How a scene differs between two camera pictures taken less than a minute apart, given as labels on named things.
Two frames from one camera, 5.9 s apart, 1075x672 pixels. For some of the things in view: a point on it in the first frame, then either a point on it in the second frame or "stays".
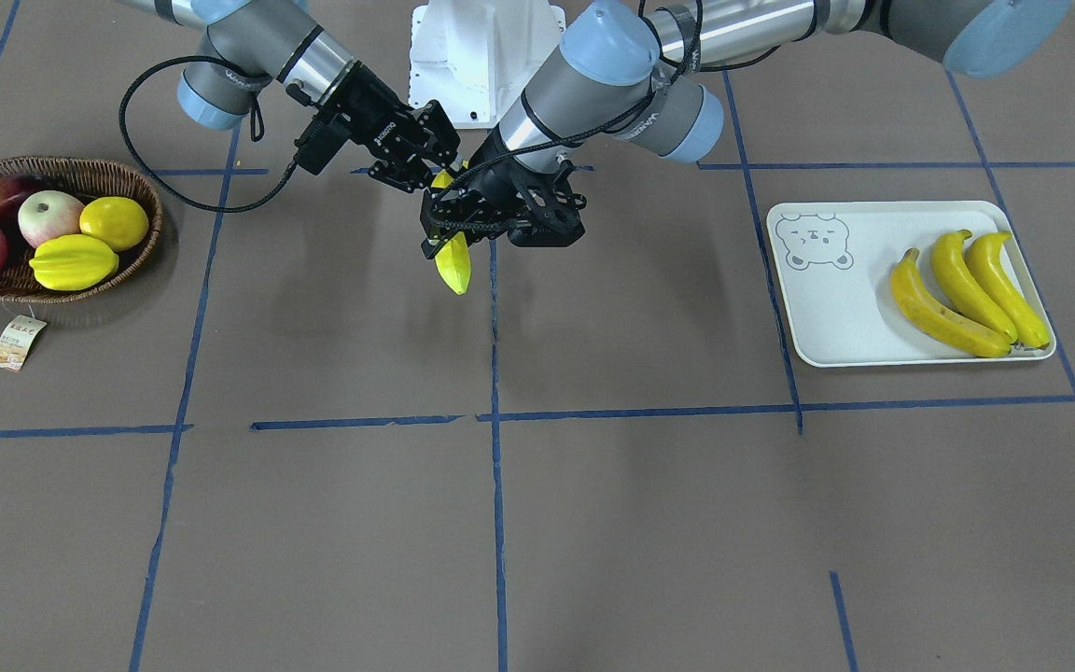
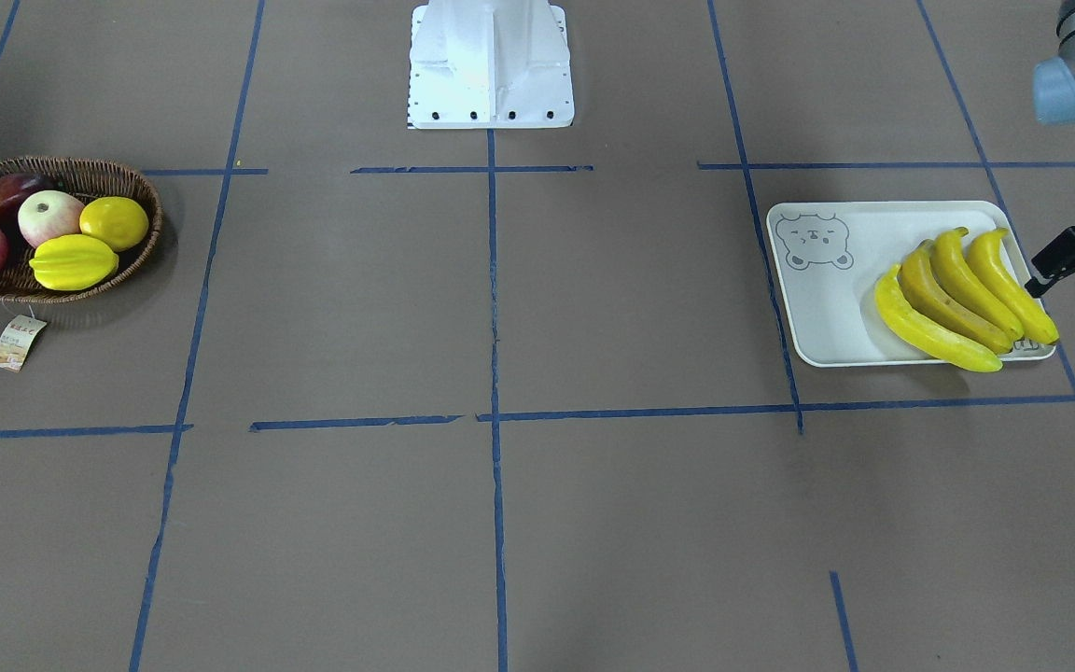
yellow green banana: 453,259 -> 915,331
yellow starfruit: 74,262 stays
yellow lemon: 117,220 stays
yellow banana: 1028,316 stays
